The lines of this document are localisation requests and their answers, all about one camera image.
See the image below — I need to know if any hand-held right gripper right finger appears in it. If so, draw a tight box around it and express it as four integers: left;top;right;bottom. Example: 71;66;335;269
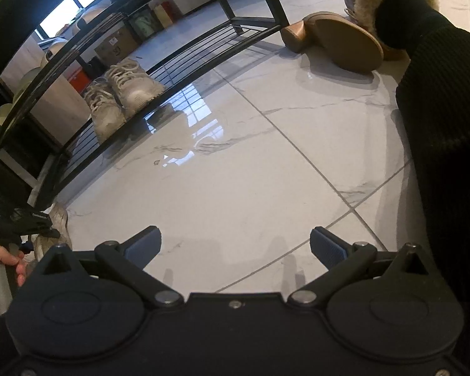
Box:
288;226;439;307

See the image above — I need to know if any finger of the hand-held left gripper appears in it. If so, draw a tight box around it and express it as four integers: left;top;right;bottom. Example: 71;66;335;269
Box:
8;209;61;239

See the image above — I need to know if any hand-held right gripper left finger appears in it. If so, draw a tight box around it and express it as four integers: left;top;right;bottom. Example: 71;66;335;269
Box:
37;225;184;309

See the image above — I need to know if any tan heeled boot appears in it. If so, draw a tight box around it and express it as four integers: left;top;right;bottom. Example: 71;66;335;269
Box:
280;11;410;74

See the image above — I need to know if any person's left hand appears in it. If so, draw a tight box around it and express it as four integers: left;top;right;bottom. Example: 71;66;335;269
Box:
0;244;27;311

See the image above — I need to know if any light wood cabinet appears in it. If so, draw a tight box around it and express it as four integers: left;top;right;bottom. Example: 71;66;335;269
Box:
0;35;91;142

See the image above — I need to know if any grey lace-up sneaker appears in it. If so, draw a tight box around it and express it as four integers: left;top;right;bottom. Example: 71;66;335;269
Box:
81;82;127;144
104;58;167;120

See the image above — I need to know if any orange container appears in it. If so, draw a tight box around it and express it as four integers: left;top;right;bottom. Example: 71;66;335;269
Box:
66;68;92;98

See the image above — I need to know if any person's right leg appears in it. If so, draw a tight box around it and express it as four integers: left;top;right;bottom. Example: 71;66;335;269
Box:
376;0;470;376

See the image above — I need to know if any brown cardboard box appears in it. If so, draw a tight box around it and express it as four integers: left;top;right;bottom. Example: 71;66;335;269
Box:
94;27;138;63

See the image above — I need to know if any green bag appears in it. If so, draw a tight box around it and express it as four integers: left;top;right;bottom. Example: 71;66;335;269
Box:
135;12;161;38

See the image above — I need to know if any red box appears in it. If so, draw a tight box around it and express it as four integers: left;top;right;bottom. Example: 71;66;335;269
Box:
157;2;177;20

